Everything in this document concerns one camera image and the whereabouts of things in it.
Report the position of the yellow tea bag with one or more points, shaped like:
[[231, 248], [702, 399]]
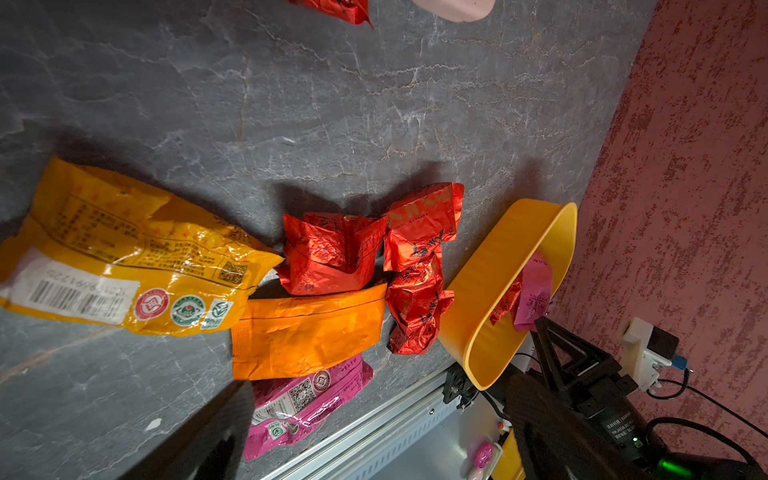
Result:
[[99, 247]]

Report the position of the magenta tea bag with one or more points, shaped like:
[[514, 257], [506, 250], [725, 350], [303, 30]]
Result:
[[288, 410], [535, 296]]

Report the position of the yellow plastic storage box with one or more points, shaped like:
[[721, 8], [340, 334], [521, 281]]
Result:
[[483, 349]]

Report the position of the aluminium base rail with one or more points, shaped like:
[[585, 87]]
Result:
[[412, 433]]

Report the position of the red tea bag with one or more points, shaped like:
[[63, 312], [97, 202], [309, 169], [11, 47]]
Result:
[[420, 222], [355, 12], [417, 300], [329, 253]]

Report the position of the pink eraser case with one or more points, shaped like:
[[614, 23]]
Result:
[[457, 11]]

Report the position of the red tea bag top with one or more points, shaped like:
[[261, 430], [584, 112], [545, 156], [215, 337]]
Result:
[[355, 12]]

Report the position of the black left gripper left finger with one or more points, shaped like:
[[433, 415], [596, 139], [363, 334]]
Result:
[[209, 445]]

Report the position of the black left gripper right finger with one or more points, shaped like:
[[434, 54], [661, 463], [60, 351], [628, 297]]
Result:
[[553, 443]]

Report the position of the orange tea bag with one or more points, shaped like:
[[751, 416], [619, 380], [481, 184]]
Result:
[[296, 336]]

